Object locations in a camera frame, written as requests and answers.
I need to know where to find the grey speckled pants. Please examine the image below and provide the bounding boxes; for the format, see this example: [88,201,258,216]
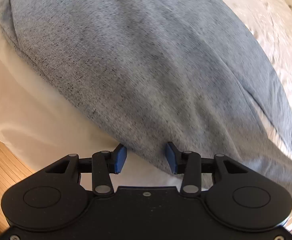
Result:
[0,0,292,195]

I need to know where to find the cream floral bedspread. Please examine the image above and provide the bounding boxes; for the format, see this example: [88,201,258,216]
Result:
[0,0,292,186]

